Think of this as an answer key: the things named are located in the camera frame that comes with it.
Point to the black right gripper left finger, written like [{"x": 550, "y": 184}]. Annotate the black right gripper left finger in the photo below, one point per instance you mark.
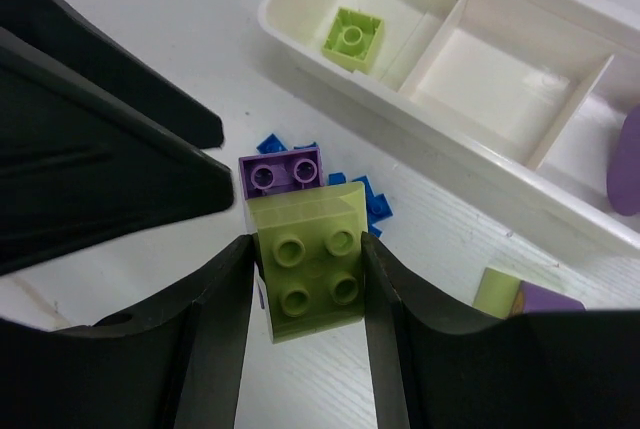
[{"x": 173, "y": 360}]

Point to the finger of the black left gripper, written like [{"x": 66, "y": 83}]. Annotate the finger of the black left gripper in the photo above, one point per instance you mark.
[
  {"x": 80, "y": 167},
  {"x": 58, "y": 30}
]

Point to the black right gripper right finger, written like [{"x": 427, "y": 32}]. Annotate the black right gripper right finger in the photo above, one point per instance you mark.
[{"x": 439, "y": 363}]

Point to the green small lego brick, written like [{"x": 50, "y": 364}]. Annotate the green small lego brick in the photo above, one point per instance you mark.
[{"x": 496, "y": 293}]

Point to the green sloped lego brick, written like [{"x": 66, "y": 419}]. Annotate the green sloped lego brick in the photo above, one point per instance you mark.
[{"x": 308, "y": 247}]

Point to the purple round lego piece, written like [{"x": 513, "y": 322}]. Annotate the purple round lego piece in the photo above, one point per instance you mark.
[{"x": 622, "y": 181}]

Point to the green square lego brick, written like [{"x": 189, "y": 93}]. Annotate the green square lego brick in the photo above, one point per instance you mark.
[{"x": 354, "y": 40}]

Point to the purple sloped lego brick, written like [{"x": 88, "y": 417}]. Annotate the purple sloped lego brick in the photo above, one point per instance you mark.
[{"x": 531, "y": 298}]

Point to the blue lego pile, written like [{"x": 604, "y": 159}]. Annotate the blue lego pile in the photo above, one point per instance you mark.
[{"x": 377, "y": 206}]

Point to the white divided sorting tray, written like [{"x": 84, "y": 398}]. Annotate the white divided sorting tray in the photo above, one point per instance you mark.
[{"x": 523, "y": 99}]

